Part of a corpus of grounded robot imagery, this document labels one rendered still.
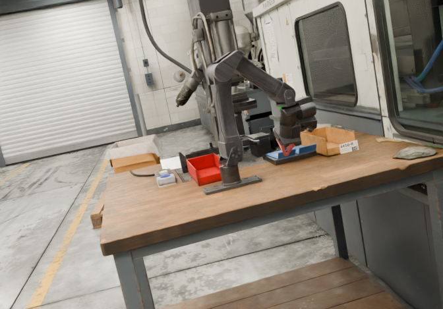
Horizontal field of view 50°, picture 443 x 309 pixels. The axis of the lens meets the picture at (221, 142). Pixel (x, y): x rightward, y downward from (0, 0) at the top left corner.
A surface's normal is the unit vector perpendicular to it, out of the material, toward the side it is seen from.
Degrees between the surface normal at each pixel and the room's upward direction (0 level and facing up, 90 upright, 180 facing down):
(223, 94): 100
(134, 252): 90
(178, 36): 90
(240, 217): 90
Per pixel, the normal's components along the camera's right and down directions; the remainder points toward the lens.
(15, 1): 0.15, 0.16
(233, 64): 0.36, 0.08
